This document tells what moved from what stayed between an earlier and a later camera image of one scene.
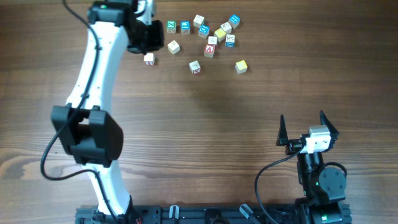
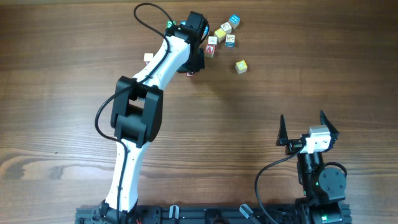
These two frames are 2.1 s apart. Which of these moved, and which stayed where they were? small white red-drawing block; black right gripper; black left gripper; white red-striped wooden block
Moved: black left gripper
Stayed: small white red-drawing block; black right gripper; white red-striped wooden block
